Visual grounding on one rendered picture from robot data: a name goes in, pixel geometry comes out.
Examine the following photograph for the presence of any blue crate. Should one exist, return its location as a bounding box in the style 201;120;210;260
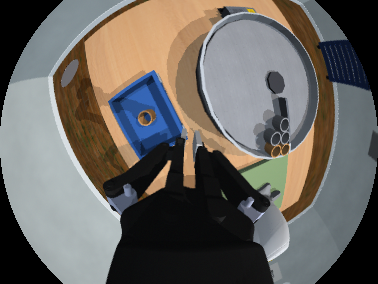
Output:
108;70;185;159

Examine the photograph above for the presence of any bronze bushing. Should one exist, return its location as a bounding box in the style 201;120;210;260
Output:
279;143;290;156
138;109;156;126
264;142;281;158

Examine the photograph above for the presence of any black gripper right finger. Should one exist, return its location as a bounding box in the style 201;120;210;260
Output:
192;130;271;224

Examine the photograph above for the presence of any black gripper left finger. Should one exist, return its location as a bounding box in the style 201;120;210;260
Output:
103;128;187;222

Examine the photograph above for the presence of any grey metal bushing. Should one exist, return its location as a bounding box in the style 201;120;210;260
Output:
272;115;290;132
263;128;281;146
275;129;290;145

